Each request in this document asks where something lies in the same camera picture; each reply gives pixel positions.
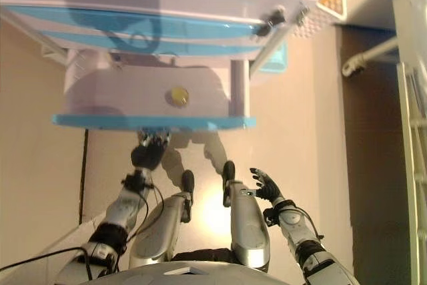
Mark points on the dark right robot hand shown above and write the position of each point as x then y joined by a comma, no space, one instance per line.
269,189

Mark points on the dark left robot hand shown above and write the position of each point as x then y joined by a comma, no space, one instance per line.
146,156

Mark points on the white drawer with blue front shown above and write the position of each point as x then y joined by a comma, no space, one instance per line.
146,98

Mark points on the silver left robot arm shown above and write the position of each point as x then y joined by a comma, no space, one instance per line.
120,211

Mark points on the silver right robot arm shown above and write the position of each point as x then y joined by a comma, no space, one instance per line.
300,231

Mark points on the yellow medicine bottle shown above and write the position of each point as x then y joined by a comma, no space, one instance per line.
177,95

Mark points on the silver right robot leg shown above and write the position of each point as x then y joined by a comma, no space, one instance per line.
248,225

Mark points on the silver robot leg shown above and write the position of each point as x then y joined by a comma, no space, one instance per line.
166,228
248,225

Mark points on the black floor strip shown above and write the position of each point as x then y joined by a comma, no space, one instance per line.
82,178

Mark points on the silver left robot leg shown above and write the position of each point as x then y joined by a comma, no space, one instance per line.
166,228

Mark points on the grey robot torso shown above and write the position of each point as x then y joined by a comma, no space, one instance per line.
187,273

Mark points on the light blue plastic box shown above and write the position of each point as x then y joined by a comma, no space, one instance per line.
275,59

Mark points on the white cabinet with blue trim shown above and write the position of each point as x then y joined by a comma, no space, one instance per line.
187,1

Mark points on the white curved pipe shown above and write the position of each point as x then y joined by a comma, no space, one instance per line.
370,54

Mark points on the black clamp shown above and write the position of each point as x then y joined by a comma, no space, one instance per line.
272,19

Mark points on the metal latch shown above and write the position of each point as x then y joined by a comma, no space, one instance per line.
302,13

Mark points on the yellow patterned white box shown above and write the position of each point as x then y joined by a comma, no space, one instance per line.
333,1

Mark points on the white shelf frame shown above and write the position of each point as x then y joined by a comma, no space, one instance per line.
412,131

